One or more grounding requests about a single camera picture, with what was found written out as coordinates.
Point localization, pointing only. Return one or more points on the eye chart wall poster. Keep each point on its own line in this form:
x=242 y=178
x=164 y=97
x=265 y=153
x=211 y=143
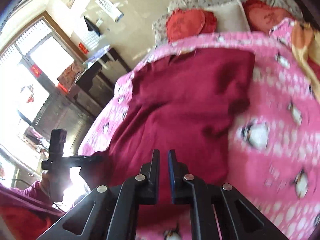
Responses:
x=110 y=9

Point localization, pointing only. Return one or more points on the dark red knit sweater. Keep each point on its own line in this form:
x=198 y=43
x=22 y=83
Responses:
x=185 y=103

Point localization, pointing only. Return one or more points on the dark wooden side table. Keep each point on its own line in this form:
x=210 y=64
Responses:
x=80 y=92

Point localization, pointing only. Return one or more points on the person's left hand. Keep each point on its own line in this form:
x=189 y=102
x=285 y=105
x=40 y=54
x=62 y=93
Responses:
x=46 y=182

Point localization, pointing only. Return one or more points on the orange floral blanket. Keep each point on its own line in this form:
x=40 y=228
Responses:
x=305 y=48

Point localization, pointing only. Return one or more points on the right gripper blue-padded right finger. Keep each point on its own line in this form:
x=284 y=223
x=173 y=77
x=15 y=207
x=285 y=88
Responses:
x=217 y=212

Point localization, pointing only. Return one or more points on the small red heart cushion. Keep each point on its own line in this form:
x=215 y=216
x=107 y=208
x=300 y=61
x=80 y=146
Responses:
x=262 y=17

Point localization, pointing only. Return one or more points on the large red heart cushion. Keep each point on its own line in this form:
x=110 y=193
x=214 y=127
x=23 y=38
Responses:
x=191 y=22

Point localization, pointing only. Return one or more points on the black hanging cloth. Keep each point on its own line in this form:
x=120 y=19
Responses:
x=92 y=27

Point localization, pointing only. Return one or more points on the white square pillow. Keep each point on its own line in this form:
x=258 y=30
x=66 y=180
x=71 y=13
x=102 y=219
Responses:
x=230 y=16

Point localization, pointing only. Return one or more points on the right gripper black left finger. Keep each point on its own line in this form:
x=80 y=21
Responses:
x=110 y=212

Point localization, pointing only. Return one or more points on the floral small pillow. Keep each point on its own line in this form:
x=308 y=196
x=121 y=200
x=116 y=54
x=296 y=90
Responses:
x=160 y=31

